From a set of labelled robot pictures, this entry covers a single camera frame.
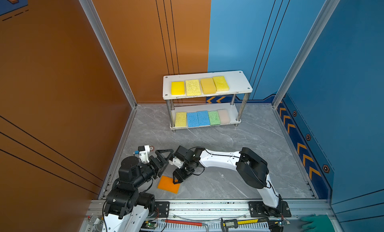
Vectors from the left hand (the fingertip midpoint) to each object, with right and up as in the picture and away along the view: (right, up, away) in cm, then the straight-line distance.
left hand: (172, 155), depth 66 cm
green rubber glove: (+68, -33, +4) cm, 76 cm away
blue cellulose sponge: (+8, +15, +35) cm, 39 cm away
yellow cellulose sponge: (0, +15, +35) cm, 38 cm away
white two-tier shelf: (+35, +37, +20) cm, 55 cm away
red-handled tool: (+5, -33, +4) cm, 34 cm away
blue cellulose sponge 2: (+15, +16, +36) cm, 43 cm away
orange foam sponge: (-6, -20, +16) cm, 26 cm away
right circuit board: (+51, -33, +4) cm, 61 cm away
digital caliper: (+28, -33, +4) cm, 44 cm away
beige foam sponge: (+30, +18, +37) cm, 51 cm away
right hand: (-1, -18, +14) cm, 23 cm away
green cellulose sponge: (+23, +16, +36) cm, 46 cm away
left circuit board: (-10, -34, +4) cm, 36 cm away
